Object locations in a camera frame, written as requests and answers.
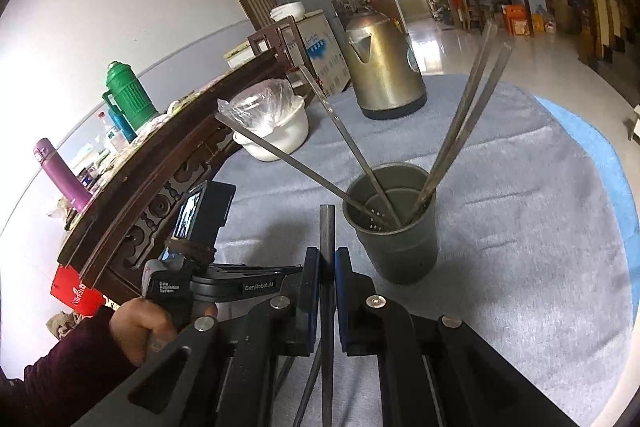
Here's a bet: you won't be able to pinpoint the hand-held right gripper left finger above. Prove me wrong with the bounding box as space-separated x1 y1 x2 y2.
70 248 322 427

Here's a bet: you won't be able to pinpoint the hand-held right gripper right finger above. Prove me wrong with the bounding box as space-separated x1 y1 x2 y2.
334 247 581 427

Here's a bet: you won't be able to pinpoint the metal chopstick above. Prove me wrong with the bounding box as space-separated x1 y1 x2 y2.
414 21 499 219
292 342 322 427
319 205 336 427
298 66 402 227
214 113 397 229
406 41 515 225

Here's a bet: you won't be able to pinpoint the grey metal cup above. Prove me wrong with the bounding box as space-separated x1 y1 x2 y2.
342 162 441 286

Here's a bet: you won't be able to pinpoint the person's left forearm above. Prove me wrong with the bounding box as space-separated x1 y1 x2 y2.
0 306 147 427

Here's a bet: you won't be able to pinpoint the person's left hand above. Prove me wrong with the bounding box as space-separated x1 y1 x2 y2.
109 297 219 367

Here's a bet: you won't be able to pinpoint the carved dark wooden sideboard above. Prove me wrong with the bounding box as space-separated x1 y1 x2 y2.
56 49 312 304

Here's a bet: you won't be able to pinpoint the white bowl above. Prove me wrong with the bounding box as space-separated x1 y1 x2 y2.
232 96 310 163

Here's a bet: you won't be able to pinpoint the clear plastic bag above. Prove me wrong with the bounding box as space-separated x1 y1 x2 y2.
215 78 297 134

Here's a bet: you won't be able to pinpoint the small teal bottle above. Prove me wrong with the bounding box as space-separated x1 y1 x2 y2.
106 106 138 144

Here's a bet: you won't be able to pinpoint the red cardboard box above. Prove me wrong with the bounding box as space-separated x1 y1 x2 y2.
50 265 107 319

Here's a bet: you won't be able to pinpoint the green thermos flask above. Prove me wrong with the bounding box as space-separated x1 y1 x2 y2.
102 61 161 134

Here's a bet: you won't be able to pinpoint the purple thermos bottle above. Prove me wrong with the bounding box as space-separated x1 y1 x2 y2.
33 137 92 212

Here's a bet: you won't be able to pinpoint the grey felt table cover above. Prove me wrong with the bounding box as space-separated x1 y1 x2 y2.
212 74 637 427

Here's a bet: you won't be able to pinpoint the white box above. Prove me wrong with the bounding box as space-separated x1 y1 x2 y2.
223 39 262 68

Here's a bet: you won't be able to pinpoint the beige cloth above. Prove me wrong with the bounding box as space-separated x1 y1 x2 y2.
46 311 86 340

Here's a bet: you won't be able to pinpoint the wooden chair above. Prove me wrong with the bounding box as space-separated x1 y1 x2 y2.
247 18 303 66

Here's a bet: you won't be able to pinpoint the white rice cooker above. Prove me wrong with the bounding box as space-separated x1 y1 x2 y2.
269 1 306 24

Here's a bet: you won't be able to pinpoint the golden electric kettle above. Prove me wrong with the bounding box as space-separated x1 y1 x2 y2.
344 8 429 122

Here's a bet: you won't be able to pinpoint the light blue table cloth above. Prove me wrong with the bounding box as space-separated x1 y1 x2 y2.
531 95 640 324

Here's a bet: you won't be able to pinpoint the orange cardboard boxes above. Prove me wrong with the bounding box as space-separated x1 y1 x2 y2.
501 4 546 38

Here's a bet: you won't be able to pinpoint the wooden stair railing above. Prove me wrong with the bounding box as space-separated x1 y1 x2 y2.
575 0 640 72

